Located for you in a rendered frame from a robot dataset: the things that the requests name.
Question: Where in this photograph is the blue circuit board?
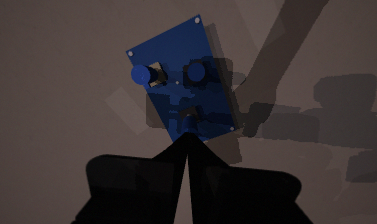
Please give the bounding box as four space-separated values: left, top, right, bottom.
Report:
126 14 236 142

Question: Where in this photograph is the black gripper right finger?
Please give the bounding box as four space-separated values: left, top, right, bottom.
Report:
187 133 302 224

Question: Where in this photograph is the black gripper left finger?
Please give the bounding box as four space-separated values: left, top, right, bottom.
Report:
86 132 189 224

